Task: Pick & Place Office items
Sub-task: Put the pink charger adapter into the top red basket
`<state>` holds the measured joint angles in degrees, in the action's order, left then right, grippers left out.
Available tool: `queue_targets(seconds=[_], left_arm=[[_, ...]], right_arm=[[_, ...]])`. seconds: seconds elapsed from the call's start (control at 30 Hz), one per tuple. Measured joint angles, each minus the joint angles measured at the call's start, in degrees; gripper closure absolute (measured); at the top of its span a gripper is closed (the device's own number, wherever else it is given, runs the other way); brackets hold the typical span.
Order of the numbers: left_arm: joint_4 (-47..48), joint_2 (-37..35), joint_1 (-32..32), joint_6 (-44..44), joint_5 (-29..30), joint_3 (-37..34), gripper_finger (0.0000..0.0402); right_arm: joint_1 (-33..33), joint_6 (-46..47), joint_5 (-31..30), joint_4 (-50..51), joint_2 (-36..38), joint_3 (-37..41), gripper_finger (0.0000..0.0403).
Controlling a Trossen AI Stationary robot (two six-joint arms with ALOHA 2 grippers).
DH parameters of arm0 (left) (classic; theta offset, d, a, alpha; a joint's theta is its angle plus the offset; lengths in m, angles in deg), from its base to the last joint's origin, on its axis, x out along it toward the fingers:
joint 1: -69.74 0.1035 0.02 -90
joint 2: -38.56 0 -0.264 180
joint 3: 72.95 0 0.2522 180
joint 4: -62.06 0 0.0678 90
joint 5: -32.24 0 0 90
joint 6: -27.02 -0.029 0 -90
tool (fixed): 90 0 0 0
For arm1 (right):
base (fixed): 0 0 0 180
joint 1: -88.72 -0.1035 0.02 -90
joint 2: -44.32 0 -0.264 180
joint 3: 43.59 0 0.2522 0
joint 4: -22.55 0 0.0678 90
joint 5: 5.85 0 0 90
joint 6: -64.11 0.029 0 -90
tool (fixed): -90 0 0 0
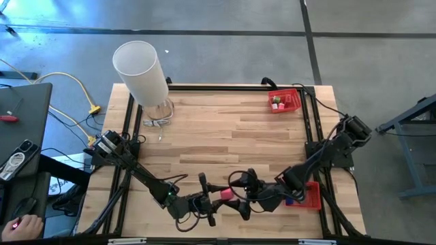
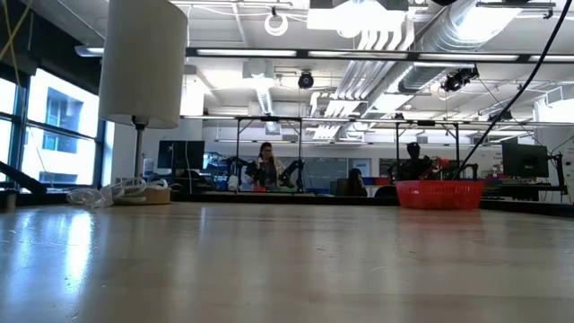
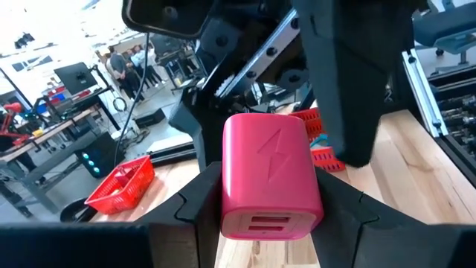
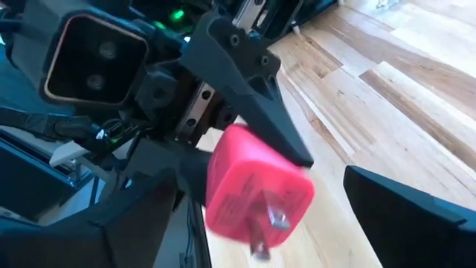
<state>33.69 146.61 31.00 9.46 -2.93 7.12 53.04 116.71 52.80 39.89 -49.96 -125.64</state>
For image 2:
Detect person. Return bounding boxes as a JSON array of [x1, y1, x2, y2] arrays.
[[245, 141, 288, 192], [340, 168, 369, 197], [394, 142, 434, 182]]

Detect black overhead light bar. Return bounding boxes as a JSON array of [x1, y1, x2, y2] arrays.
[[185, 46, 574, 63]]

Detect red plastic basket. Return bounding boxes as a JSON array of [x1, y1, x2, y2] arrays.
[[395, 179, 488, 211]]

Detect white cylinder table lamp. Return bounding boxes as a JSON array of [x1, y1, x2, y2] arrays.
[[98, 0, 189, 206]]

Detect black ceiling mounted device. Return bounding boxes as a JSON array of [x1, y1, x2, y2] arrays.
[[440, 65, 481, 93]]

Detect ceiling light fixture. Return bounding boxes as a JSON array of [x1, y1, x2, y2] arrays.
[[74, 44, 106, 58]]

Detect black metal rig frame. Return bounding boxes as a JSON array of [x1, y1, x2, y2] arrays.
[[234, 115, 303, 193], [395, 118, 461, 181]]

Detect black ceiling dome camera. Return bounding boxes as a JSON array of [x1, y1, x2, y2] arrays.
[[297, 70, 316, 90]]

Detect black aluminium table frame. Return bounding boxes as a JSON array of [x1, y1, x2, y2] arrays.
[[0, 160, 574, 219]]

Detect white coiled ceiling cable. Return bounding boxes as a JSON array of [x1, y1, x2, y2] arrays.
[[264, 12, 290, 38]]

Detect white lamp cable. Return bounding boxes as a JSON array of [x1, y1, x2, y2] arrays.
[[65, 177, 170, 209]]

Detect yellow cable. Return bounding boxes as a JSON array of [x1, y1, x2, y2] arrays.
[[0, 0, 33, 86]]

